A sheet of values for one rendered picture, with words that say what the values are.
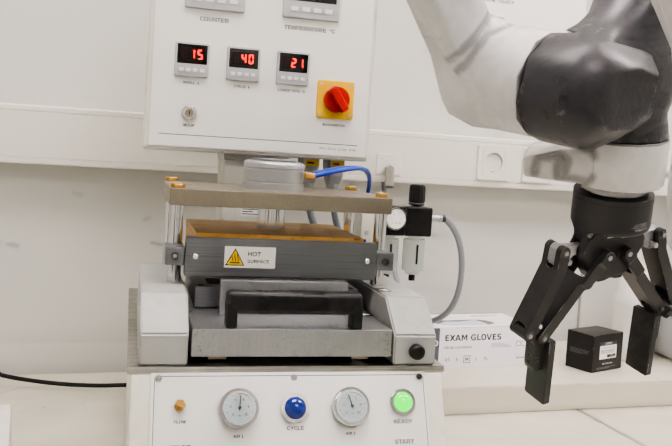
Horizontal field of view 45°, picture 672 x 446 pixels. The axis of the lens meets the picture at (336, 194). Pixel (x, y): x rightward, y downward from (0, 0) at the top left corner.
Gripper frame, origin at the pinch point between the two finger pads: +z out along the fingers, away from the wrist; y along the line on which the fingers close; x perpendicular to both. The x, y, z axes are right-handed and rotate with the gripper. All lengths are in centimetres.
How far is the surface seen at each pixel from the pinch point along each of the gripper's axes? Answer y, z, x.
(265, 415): -31.0, 4.9, 13.4
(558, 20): 59, -26, 80
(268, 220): -21.9, -7.8, 36.1
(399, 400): -16.7, 4.9, 10.2
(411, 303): -11.3, -2.4, 17.5
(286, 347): -27.4, -0.7, 16.6
